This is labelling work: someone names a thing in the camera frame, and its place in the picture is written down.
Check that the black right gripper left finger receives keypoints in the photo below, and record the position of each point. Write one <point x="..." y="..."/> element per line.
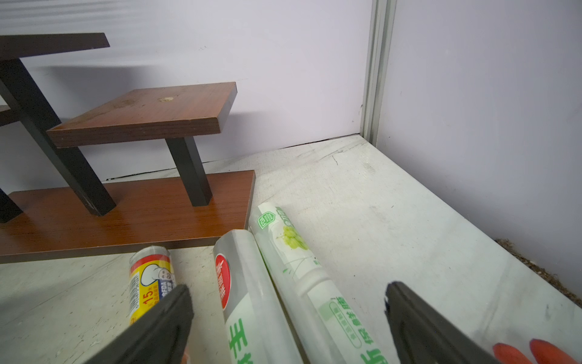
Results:
<point x="159" y="336"/>

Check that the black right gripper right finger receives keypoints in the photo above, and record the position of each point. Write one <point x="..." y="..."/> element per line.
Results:
<point x="422" y="335"/>

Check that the yellow plastic wrap roll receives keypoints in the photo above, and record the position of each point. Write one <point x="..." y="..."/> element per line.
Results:
<point x="151" y="279"/>

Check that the clear wrap roll green label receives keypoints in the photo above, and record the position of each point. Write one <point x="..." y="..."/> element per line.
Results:
<point x="328" y="328"/>

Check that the clear wrap roll red label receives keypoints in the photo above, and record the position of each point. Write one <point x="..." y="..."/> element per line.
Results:
<point x="256" y="327"/>

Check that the red work glove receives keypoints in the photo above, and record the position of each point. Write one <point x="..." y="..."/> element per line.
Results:
<point x="543" y="351"/>

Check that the brown wooden tiered stand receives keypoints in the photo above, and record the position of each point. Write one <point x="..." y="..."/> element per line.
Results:
<point x="88" y="217"/>

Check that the aluminium frame post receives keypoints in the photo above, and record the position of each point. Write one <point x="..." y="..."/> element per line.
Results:
<point x="380" y="37"/>

